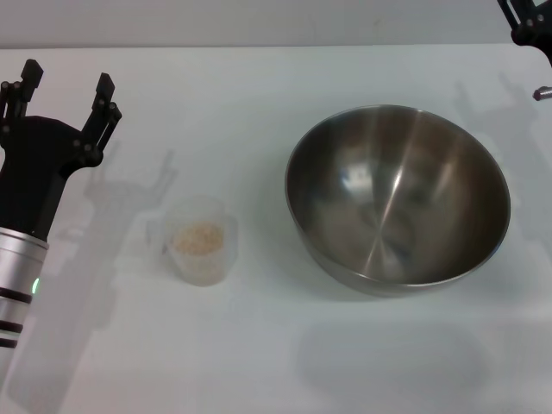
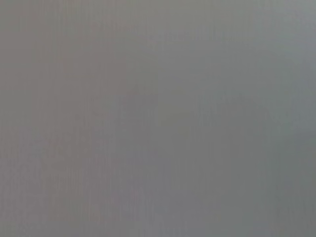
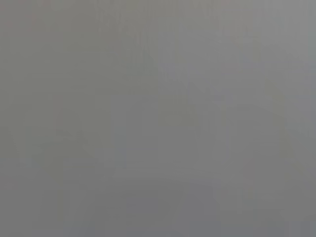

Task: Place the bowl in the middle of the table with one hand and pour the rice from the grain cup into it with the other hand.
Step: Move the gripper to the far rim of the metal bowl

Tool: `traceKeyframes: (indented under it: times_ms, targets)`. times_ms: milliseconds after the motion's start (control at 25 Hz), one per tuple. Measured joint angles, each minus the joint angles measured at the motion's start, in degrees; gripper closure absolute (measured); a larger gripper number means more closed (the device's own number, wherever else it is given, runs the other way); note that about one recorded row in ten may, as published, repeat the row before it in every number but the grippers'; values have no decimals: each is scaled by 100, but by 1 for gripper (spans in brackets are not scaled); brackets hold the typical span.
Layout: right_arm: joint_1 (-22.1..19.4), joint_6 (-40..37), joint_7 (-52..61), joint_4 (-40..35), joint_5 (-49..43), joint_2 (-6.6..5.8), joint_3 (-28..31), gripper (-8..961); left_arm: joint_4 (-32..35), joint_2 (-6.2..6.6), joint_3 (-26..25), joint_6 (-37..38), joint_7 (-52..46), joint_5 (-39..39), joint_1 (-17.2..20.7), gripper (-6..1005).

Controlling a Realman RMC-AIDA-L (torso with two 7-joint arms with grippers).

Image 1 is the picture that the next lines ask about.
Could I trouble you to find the stainless steel mixing bowl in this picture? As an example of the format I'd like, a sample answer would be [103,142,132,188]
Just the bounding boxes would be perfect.
[284,103,512,297]

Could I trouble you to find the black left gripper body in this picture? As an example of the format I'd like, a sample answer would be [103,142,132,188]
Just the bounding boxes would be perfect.
[0,115,105,243]

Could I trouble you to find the clear plastic measuring cup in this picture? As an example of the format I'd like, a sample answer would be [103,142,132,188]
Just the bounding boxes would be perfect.
[144,195,240,287]

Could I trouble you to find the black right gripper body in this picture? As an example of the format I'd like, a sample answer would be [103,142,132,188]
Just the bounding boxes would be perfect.
[511,12,552,68]

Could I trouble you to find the white rice grains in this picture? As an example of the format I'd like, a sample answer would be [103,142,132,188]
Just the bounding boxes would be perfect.
[172,220,226,256]

